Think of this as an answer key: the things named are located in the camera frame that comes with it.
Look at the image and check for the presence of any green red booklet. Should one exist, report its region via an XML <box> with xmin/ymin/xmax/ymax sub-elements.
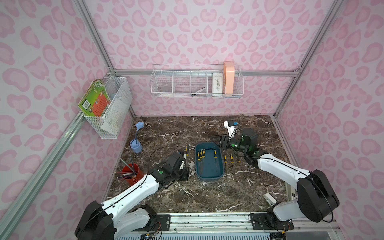
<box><xmin>78</xmin><ymin>80</ymin><xmax>112</xmax><ymax>117</ymax></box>

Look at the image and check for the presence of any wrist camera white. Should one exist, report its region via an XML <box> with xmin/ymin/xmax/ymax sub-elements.
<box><xmin>180</xmin><ymin>153</ymin><xmax>187</xmax><ymax>170</ymax></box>
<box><xmin>224</xmin><ymin>120</ymin><xmax>239</xmax><ymax>139</ymax></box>

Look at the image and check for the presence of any blue desk lamp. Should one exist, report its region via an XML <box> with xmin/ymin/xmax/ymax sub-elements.
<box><xmin>130</xmin><ymin>122</ymin><xmax>144</xmax><ymax>154</ymax></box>

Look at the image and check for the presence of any white wire wall basket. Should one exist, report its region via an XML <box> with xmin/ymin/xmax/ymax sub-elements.
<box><xmin>151</xmin><ymin>64</ymin><xmax>244</xmax><ymax>98</ymax></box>

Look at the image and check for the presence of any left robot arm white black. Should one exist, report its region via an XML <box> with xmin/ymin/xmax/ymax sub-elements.
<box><xmin>75</xmin><ymin>149</ymin><xmax>189</xmax><ymax>240</ymax></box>

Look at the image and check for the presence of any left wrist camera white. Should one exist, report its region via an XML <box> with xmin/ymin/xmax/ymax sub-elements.
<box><xmin>180</xmin><ymin>153</ymin><xmax>187</xmax><ymax>170</ymax></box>

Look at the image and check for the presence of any red pen cup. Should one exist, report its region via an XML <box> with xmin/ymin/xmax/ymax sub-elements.
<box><xmin>117</xmin><ymin>157</ymin><xmax>144</xmax><ymax>186</ymax></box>

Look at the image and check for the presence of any white paper in mesh basket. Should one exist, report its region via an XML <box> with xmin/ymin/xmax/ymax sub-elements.
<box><xmin>101</xmin><ymin>98</ymin><xmax>129</xmax><ymax>136</ymax></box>

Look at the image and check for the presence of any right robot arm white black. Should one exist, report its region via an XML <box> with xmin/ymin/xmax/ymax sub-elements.
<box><xmin>219</xmin><ymin>128</ymin><xmax>340</xmax><ymax>224</ymax></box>

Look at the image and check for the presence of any grey pen in basket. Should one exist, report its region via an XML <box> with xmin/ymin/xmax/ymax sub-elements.
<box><xmin>191</xmin><ymin>88</ymin><xmax>206</xmax><ymax>97</ymax></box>

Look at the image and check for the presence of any white mesh side basket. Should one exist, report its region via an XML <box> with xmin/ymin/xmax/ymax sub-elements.
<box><xmin>78</xmin><ymin>77</ymin><xmax>133</xmax><ymax>139</ymax></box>

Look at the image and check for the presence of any white card in basket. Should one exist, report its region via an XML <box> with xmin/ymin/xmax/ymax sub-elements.
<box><xmin>212</xmin><ymin>73</ymin><xmax>224</xmax><ymax>97</ymax></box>

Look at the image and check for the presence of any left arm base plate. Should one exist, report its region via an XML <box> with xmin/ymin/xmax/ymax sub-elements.
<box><xmin>134</xmin><ymin>214</ymin><xmax>171</xmax><ymax>232</ymax></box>

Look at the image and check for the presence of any teal plastic storage box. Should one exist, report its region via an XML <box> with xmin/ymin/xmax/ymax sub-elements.
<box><xmin>195</xmin><ymin>142</ymin><xmax>225</xmax><ymax>182</ymax></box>

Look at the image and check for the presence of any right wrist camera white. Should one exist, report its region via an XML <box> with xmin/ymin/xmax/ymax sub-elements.
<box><xmin>224</xmin><ymin>120</ymin><xmax>239</xmax><ymax>139</ymax></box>

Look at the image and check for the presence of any pink box in basket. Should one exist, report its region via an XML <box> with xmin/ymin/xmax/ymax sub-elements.
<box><xmin>224</xmin><ymin>62</ymin><xmax>235</xmax><ymax>96</ymax></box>

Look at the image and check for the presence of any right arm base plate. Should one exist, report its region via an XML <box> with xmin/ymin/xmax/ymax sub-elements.
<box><xmin>248</xmin><ymin>213</ymin><xmax>295</xmax><ymax>232</ymax></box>

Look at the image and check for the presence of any white stapler on table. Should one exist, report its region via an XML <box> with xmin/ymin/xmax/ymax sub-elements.
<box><xmin>263</xmin><ymin>193</ymin><xmax>277</xmax><ymax>206</ymax></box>

